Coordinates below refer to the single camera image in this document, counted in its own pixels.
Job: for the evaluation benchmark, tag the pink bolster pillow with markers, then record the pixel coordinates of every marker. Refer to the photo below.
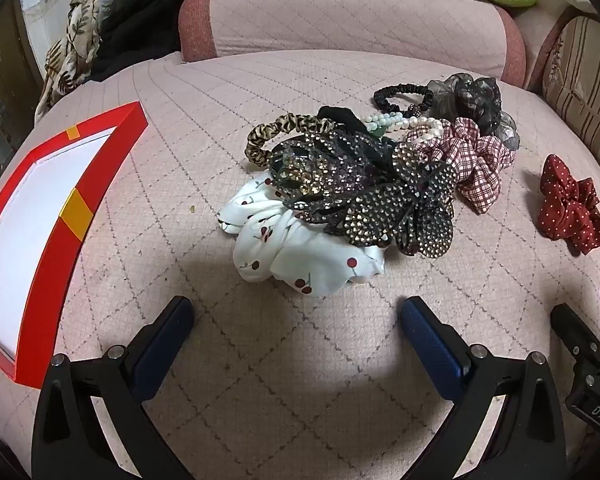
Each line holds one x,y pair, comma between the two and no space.
330,20

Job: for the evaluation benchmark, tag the black cloth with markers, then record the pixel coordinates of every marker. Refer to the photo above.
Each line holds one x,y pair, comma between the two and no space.
145,35

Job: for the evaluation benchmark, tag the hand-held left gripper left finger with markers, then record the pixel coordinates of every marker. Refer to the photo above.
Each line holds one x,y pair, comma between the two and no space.
165,340

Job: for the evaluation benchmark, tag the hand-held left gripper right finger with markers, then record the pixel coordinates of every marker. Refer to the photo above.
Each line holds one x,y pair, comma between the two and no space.
430,340

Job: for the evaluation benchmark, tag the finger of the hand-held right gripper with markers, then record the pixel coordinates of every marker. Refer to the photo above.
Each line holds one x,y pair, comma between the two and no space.
577,332

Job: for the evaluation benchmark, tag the red polka dot scrunchie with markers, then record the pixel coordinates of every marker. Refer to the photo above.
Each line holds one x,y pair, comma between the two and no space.
565,200

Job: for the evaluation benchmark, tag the red plaid scrunchie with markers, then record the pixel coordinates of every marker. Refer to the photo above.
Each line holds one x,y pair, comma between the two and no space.
475,160

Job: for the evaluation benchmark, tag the wooden glass door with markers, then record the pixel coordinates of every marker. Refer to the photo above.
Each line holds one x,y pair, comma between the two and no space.
5,75

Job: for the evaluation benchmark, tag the dark organza scrunchie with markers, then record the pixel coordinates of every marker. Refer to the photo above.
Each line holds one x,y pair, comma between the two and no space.
475,95

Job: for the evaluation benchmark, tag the rhinestone flower hair clip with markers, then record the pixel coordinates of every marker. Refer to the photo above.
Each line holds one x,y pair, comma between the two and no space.
420,220

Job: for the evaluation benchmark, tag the striped beige cushion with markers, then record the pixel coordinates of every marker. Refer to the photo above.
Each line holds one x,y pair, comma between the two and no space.
580,75

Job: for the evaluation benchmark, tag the leopard print scrunchie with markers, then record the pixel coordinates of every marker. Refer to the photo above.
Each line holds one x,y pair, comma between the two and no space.
260,140

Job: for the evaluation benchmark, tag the white cherry print scrunchie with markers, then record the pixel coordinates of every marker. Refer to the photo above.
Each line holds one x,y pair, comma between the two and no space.
290,260

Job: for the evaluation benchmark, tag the red cardboard box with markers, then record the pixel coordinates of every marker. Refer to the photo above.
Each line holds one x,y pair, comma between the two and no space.
30,220

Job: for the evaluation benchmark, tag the leaf print cloth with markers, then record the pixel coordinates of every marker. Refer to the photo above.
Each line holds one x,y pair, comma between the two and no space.
77,50

